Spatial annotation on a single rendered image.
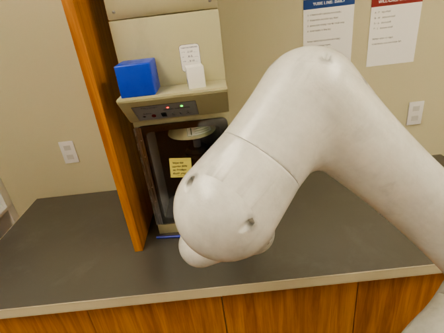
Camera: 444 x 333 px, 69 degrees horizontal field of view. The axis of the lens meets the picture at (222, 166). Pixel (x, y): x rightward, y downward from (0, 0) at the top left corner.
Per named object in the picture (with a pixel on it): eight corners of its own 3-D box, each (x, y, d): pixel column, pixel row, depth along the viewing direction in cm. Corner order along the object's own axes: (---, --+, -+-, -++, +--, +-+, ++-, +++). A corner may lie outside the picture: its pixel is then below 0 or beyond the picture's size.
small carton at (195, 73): (187, 85, 99) (184, 65, 96) (203, 83, 99) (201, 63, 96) (189, 89, 94) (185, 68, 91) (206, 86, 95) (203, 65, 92)
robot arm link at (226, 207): (308, 179, 31) (209, 115, 34) (229, 291, 29) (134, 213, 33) (296, 206, 48) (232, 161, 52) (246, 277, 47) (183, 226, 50)
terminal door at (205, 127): (158, 224, 125) (135, 126, 107) (237, 216, 124) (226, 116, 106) (158, 225, 124) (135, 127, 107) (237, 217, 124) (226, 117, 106)
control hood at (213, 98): (131, 120, 107) (124, 90, 102) (229, 109, 106) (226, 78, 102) (123, 133, 96) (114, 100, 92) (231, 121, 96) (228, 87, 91)
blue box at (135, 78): (129, 90, 102) (121, 61, 97) (160, 86, 101) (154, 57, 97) (121, 98, 93) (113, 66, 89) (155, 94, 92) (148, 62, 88)
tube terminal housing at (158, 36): (166, 199, 150) (127, 18, 116) (236, 192, 150) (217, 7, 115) (158, 234, 128) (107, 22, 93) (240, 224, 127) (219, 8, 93)
